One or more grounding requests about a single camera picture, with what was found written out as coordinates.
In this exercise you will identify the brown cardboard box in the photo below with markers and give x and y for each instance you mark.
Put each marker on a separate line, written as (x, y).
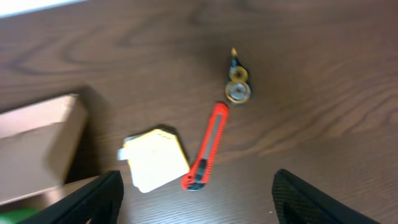
(38, 144)

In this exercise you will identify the red utility knife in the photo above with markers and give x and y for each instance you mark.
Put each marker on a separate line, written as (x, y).
(200, 171)

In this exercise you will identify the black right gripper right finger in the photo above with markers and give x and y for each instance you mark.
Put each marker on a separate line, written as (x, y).
(298, 202)

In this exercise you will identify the green tape roll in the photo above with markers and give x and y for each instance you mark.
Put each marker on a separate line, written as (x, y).
(13, 216)

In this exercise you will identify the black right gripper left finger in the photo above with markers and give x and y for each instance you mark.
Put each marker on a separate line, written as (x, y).
(97, 202)

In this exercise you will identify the white yellow sticky note pad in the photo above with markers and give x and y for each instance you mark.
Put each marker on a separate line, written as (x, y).
(155, 158)

